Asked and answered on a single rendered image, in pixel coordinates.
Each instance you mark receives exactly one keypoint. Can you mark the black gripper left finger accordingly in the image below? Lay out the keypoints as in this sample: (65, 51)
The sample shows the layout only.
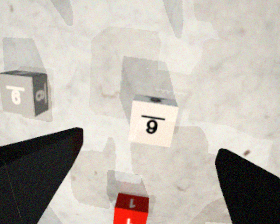
(31, 172)

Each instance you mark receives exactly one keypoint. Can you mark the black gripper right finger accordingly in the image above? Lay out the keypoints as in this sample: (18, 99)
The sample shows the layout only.
(252, 194)

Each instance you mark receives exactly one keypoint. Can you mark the grey block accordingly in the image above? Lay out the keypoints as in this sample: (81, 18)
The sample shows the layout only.
(24, 92)

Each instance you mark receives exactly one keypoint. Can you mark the red block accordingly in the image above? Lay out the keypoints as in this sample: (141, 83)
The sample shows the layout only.
(131, 209)

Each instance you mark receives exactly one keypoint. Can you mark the cream digit block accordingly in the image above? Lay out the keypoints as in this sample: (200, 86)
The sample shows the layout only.
(153, 120)

